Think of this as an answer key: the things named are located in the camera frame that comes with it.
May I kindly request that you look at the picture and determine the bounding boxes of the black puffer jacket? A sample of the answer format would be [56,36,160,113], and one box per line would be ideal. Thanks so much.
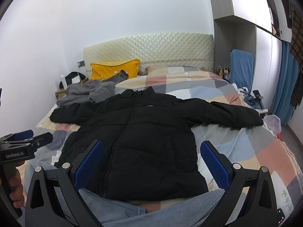
[50,87,263,201]

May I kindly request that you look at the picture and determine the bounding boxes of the person's left hand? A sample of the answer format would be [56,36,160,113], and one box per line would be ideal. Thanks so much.
[9,169,25,208]

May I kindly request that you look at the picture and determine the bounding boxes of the light blue jeans leg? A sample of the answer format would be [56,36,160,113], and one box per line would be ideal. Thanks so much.
[23,160,247,227]

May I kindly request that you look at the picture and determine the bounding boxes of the wooden nightstand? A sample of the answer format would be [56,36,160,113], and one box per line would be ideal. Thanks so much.
[55,78,88,99]

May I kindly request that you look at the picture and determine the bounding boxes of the grey fleece garment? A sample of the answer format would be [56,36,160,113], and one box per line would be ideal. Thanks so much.
[56,70,128,107]

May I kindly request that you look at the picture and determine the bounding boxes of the white bottle on nightstand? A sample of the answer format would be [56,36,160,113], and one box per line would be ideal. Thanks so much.
[60,74,67,89]

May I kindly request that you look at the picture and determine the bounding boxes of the black bag on nightstand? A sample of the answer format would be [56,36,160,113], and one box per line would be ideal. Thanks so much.
[65,72,86,87]

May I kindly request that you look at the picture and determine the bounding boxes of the white mesh bag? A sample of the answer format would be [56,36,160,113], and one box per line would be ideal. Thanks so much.
[263,115,281,135]

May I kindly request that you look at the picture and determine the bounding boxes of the black device on stand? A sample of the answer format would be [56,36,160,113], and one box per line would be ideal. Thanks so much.
[238,87,268,115]

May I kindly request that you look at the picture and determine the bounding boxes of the blue curtain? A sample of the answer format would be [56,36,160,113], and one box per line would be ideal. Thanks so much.
[271,41,298,126]

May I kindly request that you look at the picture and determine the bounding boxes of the yellow pillow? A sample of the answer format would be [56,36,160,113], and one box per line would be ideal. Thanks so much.
[90,59,140,80]

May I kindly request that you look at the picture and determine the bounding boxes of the bottles on shelf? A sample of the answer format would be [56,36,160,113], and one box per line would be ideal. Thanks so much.
[214,66,231,80]

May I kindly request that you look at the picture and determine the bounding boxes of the blue towel on chair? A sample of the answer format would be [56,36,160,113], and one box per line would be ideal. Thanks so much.
[230,49,254,92]

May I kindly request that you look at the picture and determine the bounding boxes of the cream quilted headboard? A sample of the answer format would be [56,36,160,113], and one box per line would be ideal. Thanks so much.
[83,32,214,76]

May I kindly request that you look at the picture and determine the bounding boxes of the plaid brown scarf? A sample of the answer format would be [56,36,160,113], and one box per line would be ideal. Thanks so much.
[290,6,303,110]

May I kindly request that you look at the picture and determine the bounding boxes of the grey wardrobe cabinet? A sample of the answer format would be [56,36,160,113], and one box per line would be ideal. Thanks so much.
[211,0,292,109]

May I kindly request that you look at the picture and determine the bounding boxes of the wall switch plate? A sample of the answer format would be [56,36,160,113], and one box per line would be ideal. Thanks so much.
[77,61,85,68]

